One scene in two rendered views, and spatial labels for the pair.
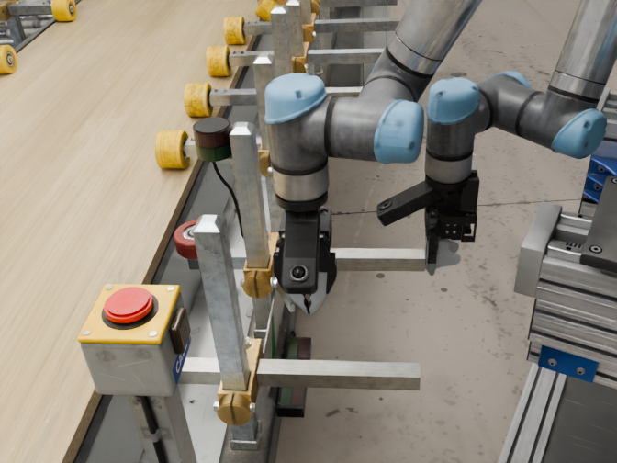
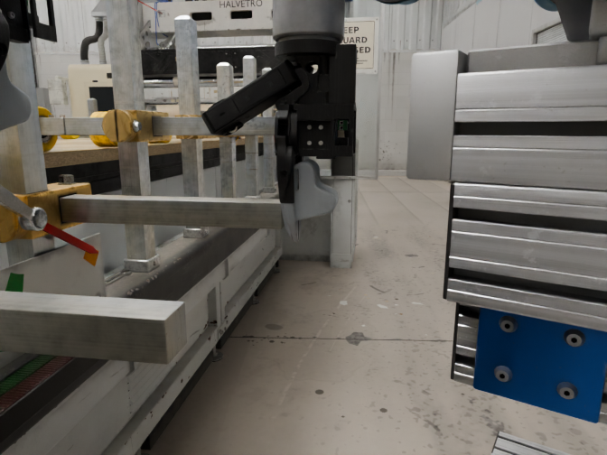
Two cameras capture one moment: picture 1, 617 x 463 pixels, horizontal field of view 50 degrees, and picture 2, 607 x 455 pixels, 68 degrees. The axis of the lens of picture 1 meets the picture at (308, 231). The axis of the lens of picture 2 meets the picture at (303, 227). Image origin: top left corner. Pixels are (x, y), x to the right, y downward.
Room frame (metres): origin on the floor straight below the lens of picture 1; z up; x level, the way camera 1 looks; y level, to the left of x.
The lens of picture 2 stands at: (0.42, -0.24, 0.94)
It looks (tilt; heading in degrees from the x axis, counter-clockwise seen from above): 12 degrees down; 2
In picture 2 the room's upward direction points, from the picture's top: straight up
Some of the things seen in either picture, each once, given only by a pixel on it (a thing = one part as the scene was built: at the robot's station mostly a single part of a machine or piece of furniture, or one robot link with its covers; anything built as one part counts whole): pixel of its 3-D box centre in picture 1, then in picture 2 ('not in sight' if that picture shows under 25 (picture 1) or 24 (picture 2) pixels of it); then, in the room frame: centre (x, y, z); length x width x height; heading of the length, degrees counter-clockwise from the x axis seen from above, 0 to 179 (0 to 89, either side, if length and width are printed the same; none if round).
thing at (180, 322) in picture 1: (180, 330); not in sight; (0.42, 0.12, 1.20); 0.03 x 0.01 x 0.03; 173
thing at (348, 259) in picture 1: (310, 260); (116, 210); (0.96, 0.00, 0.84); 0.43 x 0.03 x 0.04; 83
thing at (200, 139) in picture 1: (212, 131); not in sight; (0.93, 0.14, 1.13); 0.06 x 0.06 x 0.02
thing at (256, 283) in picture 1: (260, 265); (38, 209); (0.95, 0.09, 0.85); 0.14 x 0.06 x 0.05; 173
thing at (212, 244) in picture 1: (231, 354); not in sight; (0.68, 0.12, 0.90); 0.04 x 0.04 x 0.48; 83
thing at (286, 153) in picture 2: (432, 240); (288, 161); (0.91, -0.21, 0.91); 0.05 x 0.02 x 0.09; 173
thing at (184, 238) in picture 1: (199, 254); not in sight; (0.98, 0.21, 0.85); 0.08 x 0.08 x 0.11
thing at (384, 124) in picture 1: (377, 124); not in sight; (0.74, -0.10, 1.22); 0.11 x 0.11 x 0.08; 71
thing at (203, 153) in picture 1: (214, 146); not in sight; (0.93, 0.14, 1.10); 0.06 x 0.06 x 0.02
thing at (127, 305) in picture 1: (129, 308); not in sight; (0.42, 0.16, 1.22); 0.04 x 0.04 x 0.02
